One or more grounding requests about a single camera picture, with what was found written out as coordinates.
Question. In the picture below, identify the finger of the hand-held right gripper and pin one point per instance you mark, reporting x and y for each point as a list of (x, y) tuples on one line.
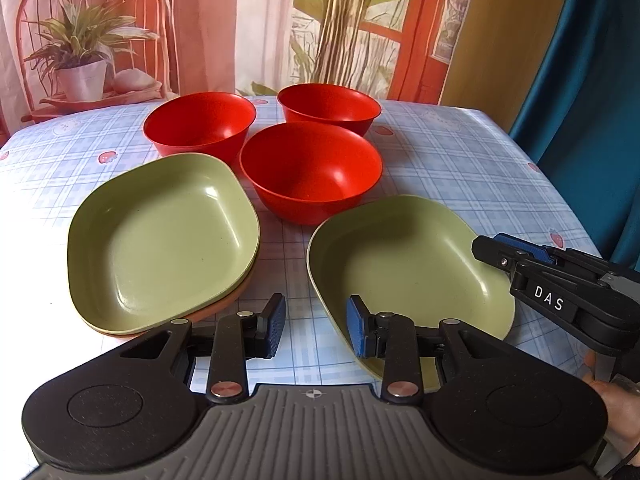
[(492, 256), (535, 251)]

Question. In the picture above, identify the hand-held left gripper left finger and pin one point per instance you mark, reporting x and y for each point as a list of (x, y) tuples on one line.
[(273, 322)]

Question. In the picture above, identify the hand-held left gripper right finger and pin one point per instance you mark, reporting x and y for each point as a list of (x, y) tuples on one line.
[(357, 327)]

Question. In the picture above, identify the green plate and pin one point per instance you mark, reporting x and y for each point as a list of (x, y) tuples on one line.
[(415, 265), (115, 331), (165, 240)]

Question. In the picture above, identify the person's right hand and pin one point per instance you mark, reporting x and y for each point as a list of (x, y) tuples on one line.
[(620, 410)]

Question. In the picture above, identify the orange plate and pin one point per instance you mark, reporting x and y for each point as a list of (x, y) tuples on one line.
[(225, 302)]

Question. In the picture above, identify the checkered strawberry tablecloth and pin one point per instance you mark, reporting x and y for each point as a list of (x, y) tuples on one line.
[(450, 160)]

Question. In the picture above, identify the red bowl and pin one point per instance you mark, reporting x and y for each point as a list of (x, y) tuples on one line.
[(330, 107), (310, 170), (200, 120)]

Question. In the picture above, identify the blue curtain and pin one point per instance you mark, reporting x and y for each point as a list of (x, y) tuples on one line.
[(575, 85)]

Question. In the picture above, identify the printed plant backdrop cloth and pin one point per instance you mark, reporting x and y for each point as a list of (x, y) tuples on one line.
[(225, 35)]

